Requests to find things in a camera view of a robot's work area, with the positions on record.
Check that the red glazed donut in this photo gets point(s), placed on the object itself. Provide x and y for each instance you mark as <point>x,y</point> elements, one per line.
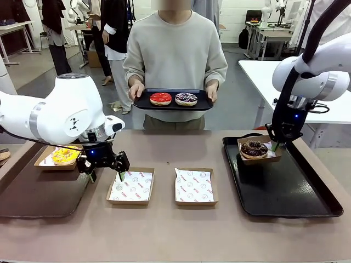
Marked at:
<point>160,98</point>

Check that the person's left hand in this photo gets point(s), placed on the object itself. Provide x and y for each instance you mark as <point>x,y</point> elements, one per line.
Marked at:
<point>212,93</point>

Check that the purple sprinkled donut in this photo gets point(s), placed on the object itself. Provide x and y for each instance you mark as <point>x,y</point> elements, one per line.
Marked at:
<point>186,99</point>

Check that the person in black top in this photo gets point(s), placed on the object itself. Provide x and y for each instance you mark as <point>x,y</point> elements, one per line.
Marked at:
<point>116,30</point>

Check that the person in white top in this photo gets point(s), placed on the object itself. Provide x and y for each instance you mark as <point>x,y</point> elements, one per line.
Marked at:
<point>334,19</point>

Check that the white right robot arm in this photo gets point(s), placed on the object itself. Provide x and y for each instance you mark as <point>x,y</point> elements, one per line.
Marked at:
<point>329,71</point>

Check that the person in black coat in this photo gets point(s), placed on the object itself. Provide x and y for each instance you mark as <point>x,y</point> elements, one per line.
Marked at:
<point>55,33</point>

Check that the tan round object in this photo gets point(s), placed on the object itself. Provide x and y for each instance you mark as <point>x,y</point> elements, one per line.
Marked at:
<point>4,155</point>

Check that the black pole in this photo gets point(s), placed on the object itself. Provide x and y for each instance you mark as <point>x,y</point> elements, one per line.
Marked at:
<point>304,30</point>

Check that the person's right forearm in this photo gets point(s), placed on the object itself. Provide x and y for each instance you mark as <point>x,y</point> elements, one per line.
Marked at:
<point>134,69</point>

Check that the brown cardboard box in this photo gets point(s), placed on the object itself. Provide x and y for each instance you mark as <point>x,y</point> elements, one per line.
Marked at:
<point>94,59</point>

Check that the white table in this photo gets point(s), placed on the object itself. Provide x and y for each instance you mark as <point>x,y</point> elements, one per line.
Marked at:
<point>255,79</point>

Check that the chocolate sprinkled donut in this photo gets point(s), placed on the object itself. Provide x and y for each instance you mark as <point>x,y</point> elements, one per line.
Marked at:
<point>253,149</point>

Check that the wooden table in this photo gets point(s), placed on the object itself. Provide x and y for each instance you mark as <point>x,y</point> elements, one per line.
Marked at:
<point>79,28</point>

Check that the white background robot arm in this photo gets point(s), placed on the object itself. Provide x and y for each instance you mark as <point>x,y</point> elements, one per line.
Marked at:
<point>266,11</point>
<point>75,11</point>

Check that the large black plastic tray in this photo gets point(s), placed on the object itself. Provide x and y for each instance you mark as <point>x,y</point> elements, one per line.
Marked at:
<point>277,186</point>

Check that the brown plastic tray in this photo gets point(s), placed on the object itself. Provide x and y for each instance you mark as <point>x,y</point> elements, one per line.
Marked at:
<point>41,194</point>

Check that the black chair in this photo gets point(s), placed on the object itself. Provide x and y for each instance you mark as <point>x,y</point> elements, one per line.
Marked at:
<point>253,16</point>

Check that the small black serving tray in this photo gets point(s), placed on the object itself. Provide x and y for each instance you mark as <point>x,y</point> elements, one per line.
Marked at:
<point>174,107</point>

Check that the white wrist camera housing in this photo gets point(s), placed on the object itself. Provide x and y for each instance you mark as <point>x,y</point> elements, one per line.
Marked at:
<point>115,126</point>

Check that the person's right hand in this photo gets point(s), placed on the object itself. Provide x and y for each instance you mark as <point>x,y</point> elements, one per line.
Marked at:
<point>136,91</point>

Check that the person in beige sweater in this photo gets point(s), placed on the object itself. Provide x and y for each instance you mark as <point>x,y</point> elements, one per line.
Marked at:
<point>175,49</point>

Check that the orange stool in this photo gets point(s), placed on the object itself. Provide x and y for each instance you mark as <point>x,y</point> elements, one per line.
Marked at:
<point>259,128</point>

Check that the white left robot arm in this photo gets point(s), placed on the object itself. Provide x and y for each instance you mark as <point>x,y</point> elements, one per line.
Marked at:
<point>60,109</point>

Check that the person's left forearm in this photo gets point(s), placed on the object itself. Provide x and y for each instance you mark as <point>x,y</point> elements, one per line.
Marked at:
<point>216,69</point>

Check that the black backpack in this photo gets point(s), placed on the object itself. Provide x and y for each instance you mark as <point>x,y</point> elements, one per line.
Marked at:
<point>243,38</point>

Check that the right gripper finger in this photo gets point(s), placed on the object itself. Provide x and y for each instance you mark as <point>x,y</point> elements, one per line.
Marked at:
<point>293,138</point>
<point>270,132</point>

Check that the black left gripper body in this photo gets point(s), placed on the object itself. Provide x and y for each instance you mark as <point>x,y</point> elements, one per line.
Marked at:
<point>97,156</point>

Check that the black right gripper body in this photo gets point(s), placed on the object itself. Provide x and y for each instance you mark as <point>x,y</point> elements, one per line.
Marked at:
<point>294,123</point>

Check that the brown paper box with liner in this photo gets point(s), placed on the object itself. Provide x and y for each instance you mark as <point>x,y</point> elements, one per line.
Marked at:
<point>134,189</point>
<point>44,161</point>
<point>271,157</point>
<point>194,187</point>

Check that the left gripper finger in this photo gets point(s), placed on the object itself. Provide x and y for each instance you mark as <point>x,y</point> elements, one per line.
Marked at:
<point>85,164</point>
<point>123,163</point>

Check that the grey metal table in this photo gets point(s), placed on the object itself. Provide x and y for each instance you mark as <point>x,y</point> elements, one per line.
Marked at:
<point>271,35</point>

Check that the yellow sprinkled donut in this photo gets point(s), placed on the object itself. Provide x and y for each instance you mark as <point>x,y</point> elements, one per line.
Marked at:
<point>64,156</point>

